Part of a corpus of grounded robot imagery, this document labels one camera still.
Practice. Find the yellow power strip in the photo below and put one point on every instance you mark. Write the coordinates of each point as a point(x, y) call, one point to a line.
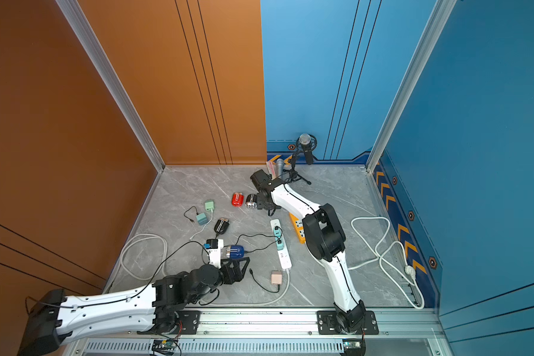
point(299, 229)

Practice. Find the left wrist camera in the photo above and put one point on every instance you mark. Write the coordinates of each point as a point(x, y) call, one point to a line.
point(214, 248)

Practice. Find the green USB charger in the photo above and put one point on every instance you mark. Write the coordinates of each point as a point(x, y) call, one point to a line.
point(209, 205)

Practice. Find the white power strip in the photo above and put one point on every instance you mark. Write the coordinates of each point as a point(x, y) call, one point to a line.
point(282, 250)

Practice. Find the red electric shaver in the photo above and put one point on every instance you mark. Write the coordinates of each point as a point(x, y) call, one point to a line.
point(238, 199)

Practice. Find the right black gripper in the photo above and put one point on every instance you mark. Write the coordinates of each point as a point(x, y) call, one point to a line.
point(259, 204)

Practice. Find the teal USB charger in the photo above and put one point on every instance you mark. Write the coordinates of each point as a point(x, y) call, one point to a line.
point(202, 219)

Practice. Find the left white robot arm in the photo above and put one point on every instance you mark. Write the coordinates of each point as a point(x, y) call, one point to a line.
point(156, 308)

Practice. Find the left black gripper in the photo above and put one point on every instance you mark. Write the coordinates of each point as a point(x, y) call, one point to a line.
point(230, 279)

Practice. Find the black electric shaver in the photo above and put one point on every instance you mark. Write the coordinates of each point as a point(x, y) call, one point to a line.
point(251, 201)
point(221, 226)

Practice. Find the blue electric shaver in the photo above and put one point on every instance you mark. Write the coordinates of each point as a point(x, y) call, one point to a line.
point(233, 252)

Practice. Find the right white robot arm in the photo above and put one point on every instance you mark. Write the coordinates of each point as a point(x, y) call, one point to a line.
point(325, 240)

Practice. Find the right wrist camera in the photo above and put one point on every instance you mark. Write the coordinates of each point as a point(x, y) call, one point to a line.
point(264, 182)

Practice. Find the pink USB charger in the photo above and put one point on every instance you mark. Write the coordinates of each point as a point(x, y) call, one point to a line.
point(276, 278)

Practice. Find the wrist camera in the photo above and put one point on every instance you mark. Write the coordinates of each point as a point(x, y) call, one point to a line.
point(214, 248)
point(264, 182)

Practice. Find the grey handheld microphone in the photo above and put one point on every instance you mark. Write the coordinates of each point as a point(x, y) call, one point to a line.
point(279, 167)

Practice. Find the black microphone on tripod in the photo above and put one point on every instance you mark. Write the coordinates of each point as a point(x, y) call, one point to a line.
point(305, 145)

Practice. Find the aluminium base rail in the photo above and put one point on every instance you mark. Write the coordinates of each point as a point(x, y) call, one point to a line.
point(306, 331)

